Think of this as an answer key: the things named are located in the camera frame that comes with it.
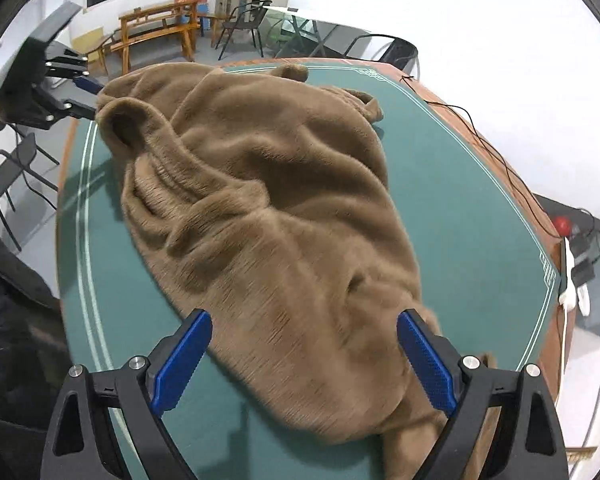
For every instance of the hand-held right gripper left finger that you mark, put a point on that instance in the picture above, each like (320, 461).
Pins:
(180, 360)

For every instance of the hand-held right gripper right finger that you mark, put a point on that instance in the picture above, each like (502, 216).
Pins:
(427, 365)

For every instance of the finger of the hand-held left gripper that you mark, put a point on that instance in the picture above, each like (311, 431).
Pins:
(77, 110)
(87, 83)

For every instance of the brown fleece garment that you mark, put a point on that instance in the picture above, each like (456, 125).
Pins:
(280, 210)

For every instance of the black metal chair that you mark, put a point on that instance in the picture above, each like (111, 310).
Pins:
(17, 160)
(395, 52)
(242, 17)

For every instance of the wooden bench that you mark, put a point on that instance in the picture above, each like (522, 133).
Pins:
(155, 20)

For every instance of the white power strip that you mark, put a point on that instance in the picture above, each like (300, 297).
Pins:
(568, 275)

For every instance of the person's black jacket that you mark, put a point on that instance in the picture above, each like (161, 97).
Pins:
(10, 360)

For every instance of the wooden broom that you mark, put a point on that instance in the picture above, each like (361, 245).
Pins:
(580, 453)

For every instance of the red ball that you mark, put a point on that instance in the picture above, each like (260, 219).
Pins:
(563, 226)

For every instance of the glass top table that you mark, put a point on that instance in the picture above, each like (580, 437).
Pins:
(320, 27)

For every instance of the yellow wall panel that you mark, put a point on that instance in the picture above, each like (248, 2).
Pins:
(87, 39)

